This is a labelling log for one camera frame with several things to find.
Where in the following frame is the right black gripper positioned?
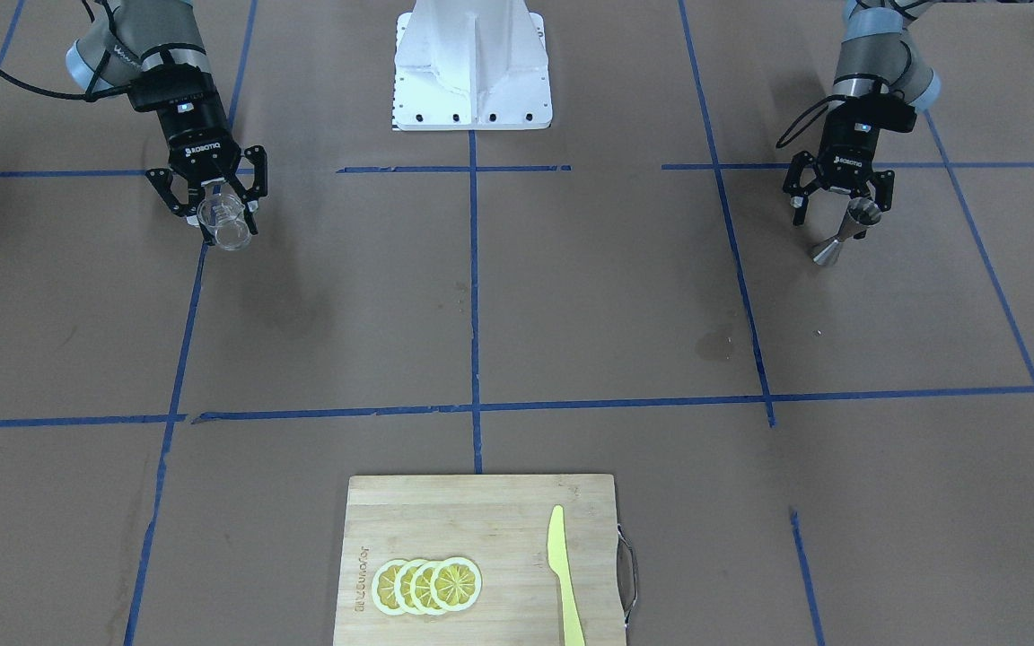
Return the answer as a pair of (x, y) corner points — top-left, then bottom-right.
(146, 103), (269, 236)

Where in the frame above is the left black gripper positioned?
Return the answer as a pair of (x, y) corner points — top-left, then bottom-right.
(783, 116), (895, 226)

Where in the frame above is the steel double jigger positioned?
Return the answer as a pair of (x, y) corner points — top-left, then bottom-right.
(810, 197), (883, 268)

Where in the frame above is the clear glass cup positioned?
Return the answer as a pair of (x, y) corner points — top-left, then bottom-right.
(197, 193), (253, 252)

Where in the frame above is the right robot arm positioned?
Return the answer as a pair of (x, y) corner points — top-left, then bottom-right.
(65, 1), (267, 250)

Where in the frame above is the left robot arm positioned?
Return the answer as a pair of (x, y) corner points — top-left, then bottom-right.
(776, 1), (942, 226)

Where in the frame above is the lemon slice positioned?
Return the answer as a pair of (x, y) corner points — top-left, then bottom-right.
(407, 561), (446, 616)
(430, 556), (483, 612)
(372, 559), (407, 616)
(391, 559), (427, 615)

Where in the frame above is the yellow plastic knife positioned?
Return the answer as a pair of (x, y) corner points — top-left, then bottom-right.
(547, 504), (586, 645)

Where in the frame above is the wooden cutting board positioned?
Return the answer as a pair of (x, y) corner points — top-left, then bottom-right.
(332, 474), (627, 645)

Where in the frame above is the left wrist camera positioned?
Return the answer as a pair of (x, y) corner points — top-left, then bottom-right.
(829, 93), (916, 134)

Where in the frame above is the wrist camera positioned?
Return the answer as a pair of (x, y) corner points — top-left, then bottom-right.
(127, 65), (218, 113)
(829, 93), (916, 134)

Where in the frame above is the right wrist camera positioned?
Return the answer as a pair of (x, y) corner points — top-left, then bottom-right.
(127, 65), (218, 113)

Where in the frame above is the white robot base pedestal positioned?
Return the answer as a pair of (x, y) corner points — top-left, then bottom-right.
(391, 1), (554, 132)

